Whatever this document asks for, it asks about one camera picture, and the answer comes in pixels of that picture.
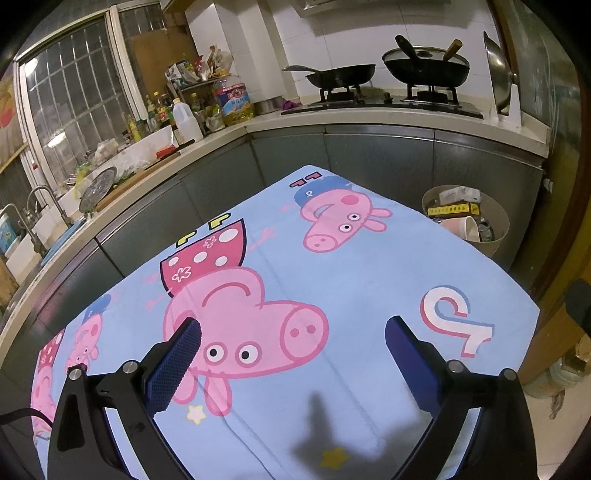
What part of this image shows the large cooking oil bottle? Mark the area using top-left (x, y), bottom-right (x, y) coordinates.
top-left (215, 76), bottom-right (256, 127)

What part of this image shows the black frying pan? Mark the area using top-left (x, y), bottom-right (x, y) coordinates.
top-left (281, 63), bottom-right (377, 90)

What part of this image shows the wooden cutting board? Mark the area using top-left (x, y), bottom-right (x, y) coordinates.
top-left (95, 143), bottom-right (195, 213)

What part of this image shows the blue label detergent jug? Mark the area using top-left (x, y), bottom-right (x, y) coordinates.
top-left (0, 215), bottom-right (21, 257)

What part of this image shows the chrome sink faucet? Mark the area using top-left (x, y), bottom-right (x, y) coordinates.
top-left (4, 189), bottom-right (88, 282)

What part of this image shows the barred window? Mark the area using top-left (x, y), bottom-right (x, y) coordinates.
top-left (16, 9), bottom-right (153, 185)

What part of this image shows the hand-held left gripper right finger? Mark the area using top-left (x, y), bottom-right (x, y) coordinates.
top-left (385, 315), bottom-right (539, 480)

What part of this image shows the steel wok lid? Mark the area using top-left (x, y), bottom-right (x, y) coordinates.
top-left (482, 31), bottom-right (520, 116)

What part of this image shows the beige waste bin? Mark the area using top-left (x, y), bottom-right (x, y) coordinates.
top-left (421, 185), bottom-right (510, 259)

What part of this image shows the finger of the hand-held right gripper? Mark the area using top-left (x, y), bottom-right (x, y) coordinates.
top-left (564, 278), bottom-right (591, 334)

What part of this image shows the blue cartoon pig blanket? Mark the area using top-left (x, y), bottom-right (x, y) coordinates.
top-left (30, 164), bottom-right (541, 480)

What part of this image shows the pink paper cup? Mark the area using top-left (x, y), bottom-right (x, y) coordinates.
top-left (438, 215), bottom-right (481, 241)

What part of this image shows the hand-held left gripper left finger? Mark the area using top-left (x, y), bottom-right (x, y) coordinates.
top-left (47, 316), bottom-right (204, 480)

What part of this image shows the white plastic jug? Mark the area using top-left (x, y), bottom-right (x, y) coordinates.
top-left (172, 97), bottom-right (204, 145)

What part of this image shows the small steel pot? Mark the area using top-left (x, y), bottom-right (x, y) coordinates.
top-left (254, 96), bottom-right (284, 115)

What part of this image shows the kitchen counter with grey cabinets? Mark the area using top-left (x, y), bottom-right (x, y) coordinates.
top-left (0, 104), bottom-right (555, 370)

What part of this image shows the yellow and red box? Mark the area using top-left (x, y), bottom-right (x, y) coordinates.
top-left (427, 202), bottom-right (481, 217)

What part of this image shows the black wok with lid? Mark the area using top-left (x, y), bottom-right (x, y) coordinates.
top-left (382, 34), bottom-right (472, 88)

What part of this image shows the black gas stove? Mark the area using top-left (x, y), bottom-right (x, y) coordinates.
top-left (281, 85), bottom-right (485, 120)

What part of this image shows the black cable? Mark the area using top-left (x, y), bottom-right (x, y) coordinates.
top-left (0, 406), bottom-right (54, 428)

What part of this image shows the row of condiment bottles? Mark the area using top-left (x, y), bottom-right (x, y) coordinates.
top-left (127, 90), bottom-right (176, 141)

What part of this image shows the pile of snack packets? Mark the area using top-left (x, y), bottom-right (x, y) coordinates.
top-left (165, 45), bottom-right (234, 88)

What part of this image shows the round metal strainer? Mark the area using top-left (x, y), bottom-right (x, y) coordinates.
top-left (78, 167), bottom-right (117, 213)

